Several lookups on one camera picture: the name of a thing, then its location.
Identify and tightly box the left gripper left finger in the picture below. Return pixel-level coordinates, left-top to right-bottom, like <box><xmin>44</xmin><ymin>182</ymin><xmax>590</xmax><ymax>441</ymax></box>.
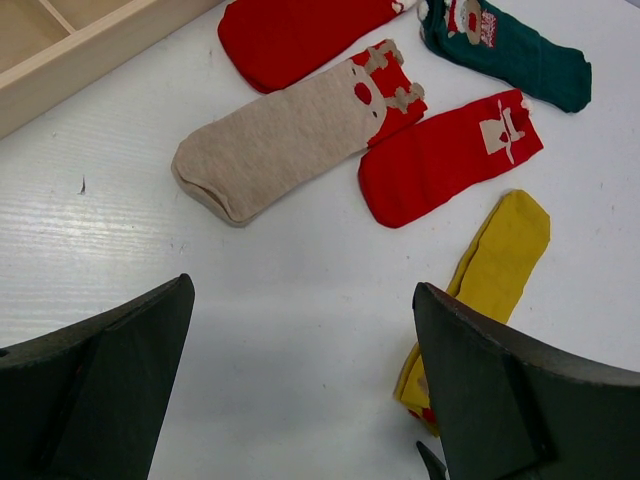
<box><xmin>1</xmin><ymin>274</ymin><xmax>195</xmax><ymax>479</ymax></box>

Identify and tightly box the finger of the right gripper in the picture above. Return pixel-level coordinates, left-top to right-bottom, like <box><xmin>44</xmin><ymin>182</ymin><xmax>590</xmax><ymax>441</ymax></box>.
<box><xmin>416</xmin><ymin>441</ymin><xmax>448</xmax><ymax>480</ymax></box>

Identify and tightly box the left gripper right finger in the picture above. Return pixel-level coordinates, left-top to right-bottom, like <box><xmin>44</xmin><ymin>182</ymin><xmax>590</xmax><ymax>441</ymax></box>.
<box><xmin>413</xmin><ymin>283</ymin><xmax>639</xmax><ymax>479</ymax></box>

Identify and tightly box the yellow sock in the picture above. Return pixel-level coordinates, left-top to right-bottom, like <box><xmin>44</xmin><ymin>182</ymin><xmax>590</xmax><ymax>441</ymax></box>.
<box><xmin>393</xmin><ymin>190</ymin><xmax>551</xmax><ymax>438</ymax></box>

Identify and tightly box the wooden compartment tray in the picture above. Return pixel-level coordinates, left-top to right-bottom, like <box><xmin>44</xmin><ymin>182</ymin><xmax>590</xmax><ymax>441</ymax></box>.
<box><xmin>1</xmin><ymin>0</ymin><xmax>218</xmax><ymax>137</ymax></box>

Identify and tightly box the red sock centre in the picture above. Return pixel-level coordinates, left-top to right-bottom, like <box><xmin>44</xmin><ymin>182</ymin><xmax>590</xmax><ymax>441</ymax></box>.
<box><xmin>358</xmin><ymin>89</ymin><xmax>543</xmax><ymax>228</ymax></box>

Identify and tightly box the red sock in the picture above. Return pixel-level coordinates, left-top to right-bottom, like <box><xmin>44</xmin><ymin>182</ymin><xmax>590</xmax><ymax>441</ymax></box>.
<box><xmin>218</xmin><ymin>0</ymin><xmax>414</xmax><ymax>93</ymax></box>
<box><xmin>358</xmin><ymin>89</ymin><xmax>543</xmax><ymax>228</ymax></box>

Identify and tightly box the beige sock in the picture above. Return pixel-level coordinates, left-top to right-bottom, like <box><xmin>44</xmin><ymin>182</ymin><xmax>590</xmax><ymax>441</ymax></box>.
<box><xmin>171</xmin><ymin>39</ymin><xmax>427</xmax><ymax>227</ymax></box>

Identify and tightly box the dark green sock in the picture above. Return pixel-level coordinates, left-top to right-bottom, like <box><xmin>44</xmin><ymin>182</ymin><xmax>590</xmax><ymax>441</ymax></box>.
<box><xmin>417</xmin><ymin>1</ymin><xmax>592</xmax><ymax>113</ymax></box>

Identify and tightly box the red sock upper left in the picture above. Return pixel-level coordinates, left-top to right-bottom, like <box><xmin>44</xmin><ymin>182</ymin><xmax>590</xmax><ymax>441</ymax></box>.
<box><xmin>218</xmin><ymin>0</ymin><xmax>414</xmax><ymax>93</ymax></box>

